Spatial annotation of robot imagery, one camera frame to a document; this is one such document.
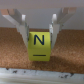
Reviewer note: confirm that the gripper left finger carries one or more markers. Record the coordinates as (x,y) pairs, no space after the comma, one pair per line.
(20,25)

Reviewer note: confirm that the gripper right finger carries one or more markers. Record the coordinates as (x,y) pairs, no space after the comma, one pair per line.
(57,24)

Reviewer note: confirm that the yellow block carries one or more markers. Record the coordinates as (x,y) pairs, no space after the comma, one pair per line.
(39,46)

